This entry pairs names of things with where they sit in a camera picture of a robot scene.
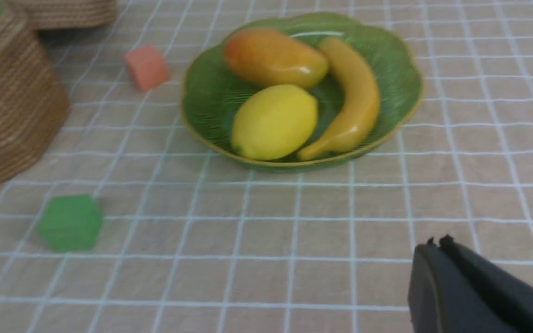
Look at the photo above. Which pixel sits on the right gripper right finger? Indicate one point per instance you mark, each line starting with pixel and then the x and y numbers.
pixel 508 297

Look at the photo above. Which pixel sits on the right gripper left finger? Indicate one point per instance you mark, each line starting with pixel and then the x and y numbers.
pixel 441 300

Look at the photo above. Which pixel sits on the yellow toy banana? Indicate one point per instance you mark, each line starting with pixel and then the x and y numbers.
pixel 361 105

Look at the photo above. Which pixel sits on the yellow toy lemon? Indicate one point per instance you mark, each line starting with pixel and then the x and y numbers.
pixel 274 122

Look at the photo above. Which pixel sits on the orange toy mango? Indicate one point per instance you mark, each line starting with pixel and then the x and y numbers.
pixel 265 57

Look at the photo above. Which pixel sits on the green glass leaf plate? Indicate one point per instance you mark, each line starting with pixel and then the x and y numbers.
pixel 212 94

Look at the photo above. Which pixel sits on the orange foam cube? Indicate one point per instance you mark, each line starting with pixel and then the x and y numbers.
pixel 147 67

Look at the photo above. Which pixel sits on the green foam cube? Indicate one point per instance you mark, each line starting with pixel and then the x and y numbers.
pixel 70 223

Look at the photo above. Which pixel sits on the woven wicker basket green lining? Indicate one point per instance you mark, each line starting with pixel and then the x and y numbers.
pixel 33 102

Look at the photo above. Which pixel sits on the woven wicker basket lid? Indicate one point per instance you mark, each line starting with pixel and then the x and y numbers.
pixel 46 15

